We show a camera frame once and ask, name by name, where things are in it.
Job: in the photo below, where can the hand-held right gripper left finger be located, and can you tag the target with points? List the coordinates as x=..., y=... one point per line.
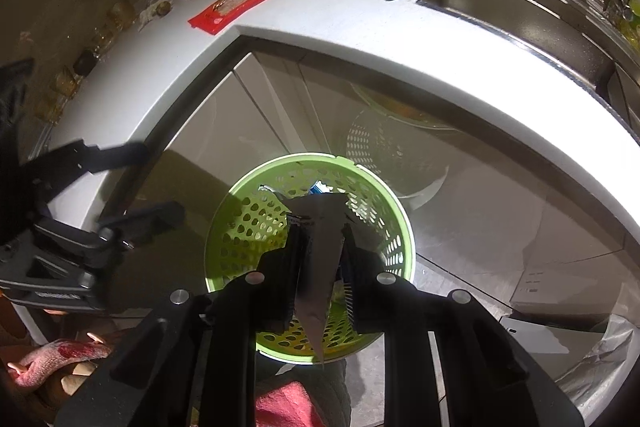
x=280, y=287

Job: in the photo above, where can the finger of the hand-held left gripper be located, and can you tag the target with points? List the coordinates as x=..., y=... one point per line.
x=150, y=219
x=85, y=159

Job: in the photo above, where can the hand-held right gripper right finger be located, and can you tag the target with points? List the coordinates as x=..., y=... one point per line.
x=365, y=297

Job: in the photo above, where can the white blue foil packet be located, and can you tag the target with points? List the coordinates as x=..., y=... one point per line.
x=320, y=257

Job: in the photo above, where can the green perforated plastic basket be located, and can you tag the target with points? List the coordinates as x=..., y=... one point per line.
x=240, y=227

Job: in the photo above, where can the person's left hand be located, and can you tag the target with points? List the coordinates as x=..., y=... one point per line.
x=12, y=314

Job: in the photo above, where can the pink fuzzy slipper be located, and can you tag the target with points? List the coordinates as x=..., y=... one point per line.
x=55, y=357
x=285, y=407

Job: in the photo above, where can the row of amber glass jars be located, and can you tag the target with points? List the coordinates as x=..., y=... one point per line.
x=95, y=52

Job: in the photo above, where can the glossy cabinet front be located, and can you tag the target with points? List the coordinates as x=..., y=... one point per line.
x=500, y=217

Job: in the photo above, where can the crumpled white tissue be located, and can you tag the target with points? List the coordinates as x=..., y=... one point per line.
x=150, y=12

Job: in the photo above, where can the brown round fruit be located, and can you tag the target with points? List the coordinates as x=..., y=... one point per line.
x=162, y=8

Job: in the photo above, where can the red snack packet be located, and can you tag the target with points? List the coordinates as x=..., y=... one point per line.
x=235, y=4

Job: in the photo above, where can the clear plastic sheet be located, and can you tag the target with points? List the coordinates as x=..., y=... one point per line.
x=595, y=367

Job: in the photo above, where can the green dish soap bottle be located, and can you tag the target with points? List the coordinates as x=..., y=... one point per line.
x=631, y=12

